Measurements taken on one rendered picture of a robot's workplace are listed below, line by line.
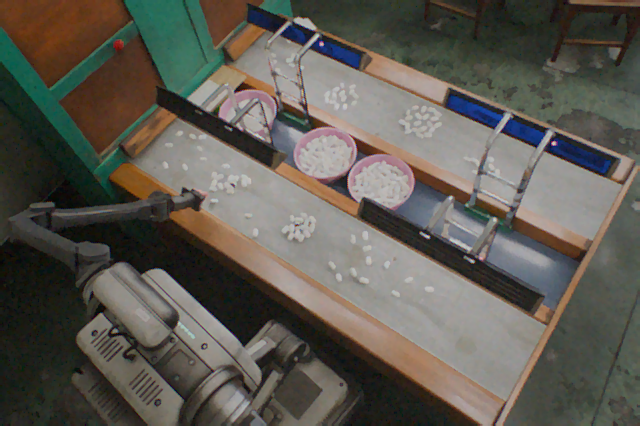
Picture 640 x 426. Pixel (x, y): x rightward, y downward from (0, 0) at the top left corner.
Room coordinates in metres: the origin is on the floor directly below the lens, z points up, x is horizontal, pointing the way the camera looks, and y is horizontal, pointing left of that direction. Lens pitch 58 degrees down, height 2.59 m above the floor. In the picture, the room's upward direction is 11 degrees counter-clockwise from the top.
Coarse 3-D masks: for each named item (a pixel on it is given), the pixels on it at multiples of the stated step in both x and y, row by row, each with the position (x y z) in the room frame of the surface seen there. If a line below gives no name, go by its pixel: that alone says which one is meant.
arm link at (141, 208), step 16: (32, 208) 1.04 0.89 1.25; (48, 208) 1.04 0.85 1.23; (80, 208) 1.08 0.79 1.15; (96, 208) 1.08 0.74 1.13; (112, 208) 1.08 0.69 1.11; (128, 208) 1.08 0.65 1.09; (144, 208) 1.09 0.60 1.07; (160, 208) 1.10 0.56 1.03; (64, 224) 1.01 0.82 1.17; (80, 224) 1.02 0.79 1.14
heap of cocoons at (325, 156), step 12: (312, 144) 1.49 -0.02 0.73; (324, 144) 1.47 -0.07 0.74; (336, 144) 1.46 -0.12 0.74; (300, 156) 1.43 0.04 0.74; (312, 156) 1.42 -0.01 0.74; (324, 156) 1.40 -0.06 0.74; (336, 156) 1.40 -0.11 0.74; (348, 156) 1.38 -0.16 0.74; (312, 168) 1.35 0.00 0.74; (324, 168) 1.35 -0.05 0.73; (336, 168) 1.33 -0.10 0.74
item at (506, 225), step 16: (512, 112) 1.16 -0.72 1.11; (496, 128) 1.09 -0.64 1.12; (544, 144) 0.99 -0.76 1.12; (480, 160) 1.04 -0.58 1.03; (528, 160) 0.95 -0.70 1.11; (480, 176) 1.03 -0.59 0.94; (496, 176) 1.00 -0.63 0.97; (528, 176) 0.92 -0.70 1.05; (480, 192) 1.02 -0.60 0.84; (464, 208) 1.05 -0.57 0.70; (480, 208) 1.02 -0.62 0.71; (512, 208) 0.93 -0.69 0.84; (512, 224) 0.93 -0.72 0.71
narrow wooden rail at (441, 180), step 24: (240, 72) 1.98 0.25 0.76; (312, 120) 1.62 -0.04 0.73; (336, 120) 1.57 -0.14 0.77; (360, 144) 1.44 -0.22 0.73; (384, 144) 1.39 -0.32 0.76; (432, 168) 1.22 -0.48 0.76; (456, 192) 1.11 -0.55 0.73; (504, 216) 0.96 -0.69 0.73; (528, 216) 0.92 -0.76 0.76; (552, 240) 0.82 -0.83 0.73; (576, 240) 0.79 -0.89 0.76
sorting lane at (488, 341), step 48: (192, 144) 1.62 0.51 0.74; (240, 192) 1.31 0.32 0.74; (288, 192) 1.26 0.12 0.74; (288, 240) 1.03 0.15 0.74; (336, 240) 0.99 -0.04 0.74; (384, 240) 0.95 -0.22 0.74; (336, 288) 0.80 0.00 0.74; (384, 288) 0.76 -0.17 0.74; (432, 336) 0.55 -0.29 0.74; (480, 336) 0.52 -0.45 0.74; (528, 336) 0.49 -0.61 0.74; (480, 384) 0.37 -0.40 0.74
